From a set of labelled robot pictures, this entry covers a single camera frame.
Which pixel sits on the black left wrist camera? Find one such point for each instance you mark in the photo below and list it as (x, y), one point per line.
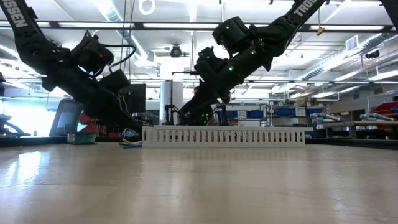
(113, 81)

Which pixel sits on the white ceiling vent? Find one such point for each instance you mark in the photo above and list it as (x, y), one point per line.
(351, 43)

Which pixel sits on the yellow hanging tag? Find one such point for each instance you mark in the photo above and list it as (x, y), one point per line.
(320, 30)

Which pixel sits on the black monitor screen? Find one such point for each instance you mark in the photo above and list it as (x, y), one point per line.
(136, 98)

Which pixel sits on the shelf rack with blue bins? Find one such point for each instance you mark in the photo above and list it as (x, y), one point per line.
(283, 112)

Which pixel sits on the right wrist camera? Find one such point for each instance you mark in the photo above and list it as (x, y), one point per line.
(208, 62)

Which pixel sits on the person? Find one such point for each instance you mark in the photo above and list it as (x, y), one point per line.
(202, 116)

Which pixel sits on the black background robot arm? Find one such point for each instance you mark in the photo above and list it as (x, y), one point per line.
(171, 113)
(222, 115)

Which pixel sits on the white pillar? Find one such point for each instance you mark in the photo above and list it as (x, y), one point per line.
(177, 99)

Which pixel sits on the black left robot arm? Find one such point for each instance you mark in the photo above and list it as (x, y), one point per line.
(37, 46)

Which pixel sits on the wooden workbench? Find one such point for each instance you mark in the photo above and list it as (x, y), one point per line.
(385, 123)

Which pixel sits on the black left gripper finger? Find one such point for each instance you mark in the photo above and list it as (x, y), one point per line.
(132, 119)
(109, 109)

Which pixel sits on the grey chair back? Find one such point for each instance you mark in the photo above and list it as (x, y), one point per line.
(65, 118)

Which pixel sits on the black gantry frame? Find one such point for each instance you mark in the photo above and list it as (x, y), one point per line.
(186, 73)

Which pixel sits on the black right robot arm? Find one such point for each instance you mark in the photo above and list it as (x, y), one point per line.
(280, 25)

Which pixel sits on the round black ceiling camera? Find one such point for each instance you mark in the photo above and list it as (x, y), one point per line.
(175, 51)

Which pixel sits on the small black ceiling camera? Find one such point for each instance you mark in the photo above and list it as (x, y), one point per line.
(372, 54)

